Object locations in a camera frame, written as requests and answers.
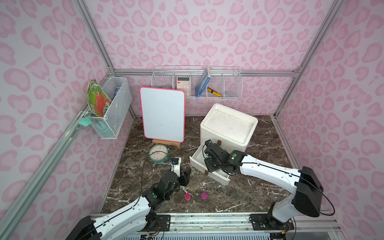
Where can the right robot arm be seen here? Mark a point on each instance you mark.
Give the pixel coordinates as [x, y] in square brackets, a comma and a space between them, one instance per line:
[306, 191]

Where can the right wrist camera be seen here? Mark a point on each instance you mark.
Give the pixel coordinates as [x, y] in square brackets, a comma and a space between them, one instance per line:
[208, 142]

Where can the green alarm clock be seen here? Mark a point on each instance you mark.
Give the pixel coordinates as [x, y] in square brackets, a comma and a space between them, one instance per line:
[159, 154]

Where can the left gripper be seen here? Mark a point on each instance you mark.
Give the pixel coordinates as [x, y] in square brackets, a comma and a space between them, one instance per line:
[183, 177]

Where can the white wire wall basket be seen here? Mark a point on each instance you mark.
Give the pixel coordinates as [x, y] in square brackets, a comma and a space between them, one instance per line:
[225, 80]

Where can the magenta paint can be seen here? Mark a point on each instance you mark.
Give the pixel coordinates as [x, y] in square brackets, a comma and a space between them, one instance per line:
[204, 196]
[187, 197]

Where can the magenta paint can right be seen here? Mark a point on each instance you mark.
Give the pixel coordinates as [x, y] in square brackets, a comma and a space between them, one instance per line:
[204, 196]

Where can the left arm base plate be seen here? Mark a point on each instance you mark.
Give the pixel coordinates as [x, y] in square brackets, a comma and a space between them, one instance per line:
[159, 223]

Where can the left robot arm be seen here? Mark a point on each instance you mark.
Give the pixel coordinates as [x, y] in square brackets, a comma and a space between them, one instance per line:
[134, 217]

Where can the white calculator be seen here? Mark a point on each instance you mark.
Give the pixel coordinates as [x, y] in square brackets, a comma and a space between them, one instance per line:
[183, 83]

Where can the pink-framed whiteboard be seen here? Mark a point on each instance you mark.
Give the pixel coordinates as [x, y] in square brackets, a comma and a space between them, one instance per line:
[163, 113]

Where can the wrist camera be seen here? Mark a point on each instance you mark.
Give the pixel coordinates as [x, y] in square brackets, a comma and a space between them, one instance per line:
[176, 165]
[208, 142]

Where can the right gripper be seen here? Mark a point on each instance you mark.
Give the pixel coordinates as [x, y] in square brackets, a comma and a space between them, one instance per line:
[207, 159]

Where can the white mesh side basket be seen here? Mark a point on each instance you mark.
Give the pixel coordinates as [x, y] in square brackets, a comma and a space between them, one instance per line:
[108, 127]

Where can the magenta paint can left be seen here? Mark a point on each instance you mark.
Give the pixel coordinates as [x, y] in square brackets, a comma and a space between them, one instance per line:
[187, 197]

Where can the white three-drawer cabinet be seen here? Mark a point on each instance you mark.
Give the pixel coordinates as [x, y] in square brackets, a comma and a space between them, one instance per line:
[232, 128]

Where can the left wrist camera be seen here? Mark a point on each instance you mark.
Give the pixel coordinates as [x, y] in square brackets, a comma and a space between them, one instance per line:
[176, 165]

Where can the yellow utility knife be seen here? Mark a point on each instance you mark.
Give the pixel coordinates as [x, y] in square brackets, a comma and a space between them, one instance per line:
[214, 92]

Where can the wooden whiteboard stand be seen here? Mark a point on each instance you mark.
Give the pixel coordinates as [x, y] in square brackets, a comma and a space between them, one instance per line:
[170, 143]

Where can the green red snack bag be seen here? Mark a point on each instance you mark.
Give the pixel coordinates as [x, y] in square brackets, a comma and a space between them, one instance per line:
[98, 101]

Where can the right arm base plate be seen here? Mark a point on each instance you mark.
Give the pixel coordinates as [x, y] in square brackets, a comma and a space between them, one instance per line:
[260, 222]

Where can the blue book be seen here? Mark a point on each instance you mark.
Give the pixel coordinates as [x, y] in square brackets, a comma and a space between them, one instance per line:
[203, 82]

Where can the green wall hook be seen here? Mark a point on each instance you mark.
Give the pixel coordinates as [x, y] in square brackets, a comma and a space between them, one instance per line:
[85, 121]

